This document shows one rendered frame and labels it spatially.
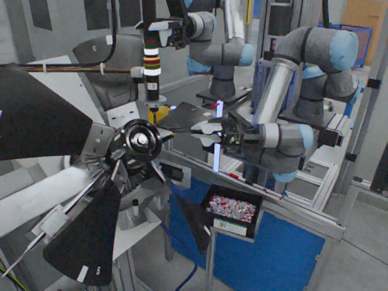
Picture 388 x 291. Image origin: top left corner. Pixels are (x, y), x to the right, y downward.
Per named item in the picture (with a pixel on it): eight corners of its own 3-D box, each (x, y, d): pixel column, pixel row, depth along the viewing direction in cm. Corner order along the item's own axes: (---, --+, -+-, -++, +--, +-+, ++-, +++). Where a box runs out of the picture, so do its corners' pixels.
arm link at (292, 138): (311, 156, 83) (317, 130, 79) (276, 155, 83) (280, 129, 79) (303, 143, 90) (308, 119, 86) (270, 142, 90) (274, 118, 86)
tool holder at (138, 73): (131, 107, 75) (128, 71, 70) (137, 98, 81) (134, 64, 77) (164, 108, 75) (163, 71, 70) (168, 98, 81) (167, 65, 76)
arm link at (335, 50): (333, 77, 129) (310, 19, 84) (366, 84, 120) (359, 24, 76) (324, 100, 130) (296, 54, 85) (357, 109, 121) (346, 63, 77)
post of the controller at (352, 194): (334, 224, 95) (352, 179, 85) (337, 219, 97) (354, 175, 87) (344, 228, 93) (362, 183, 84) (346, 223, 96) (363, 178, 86)
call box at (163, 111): (148, 128, 135) (147, 108, 130) (163, 121, 142) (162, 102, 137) (173, 138, 126) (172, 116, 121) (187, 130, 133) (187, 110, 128)
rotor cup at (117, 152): (87, 152, 74) (104, 136, 65) (119, 121, 84) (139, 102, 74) (125, 188, 78) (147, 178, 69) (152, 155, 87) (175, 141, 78)
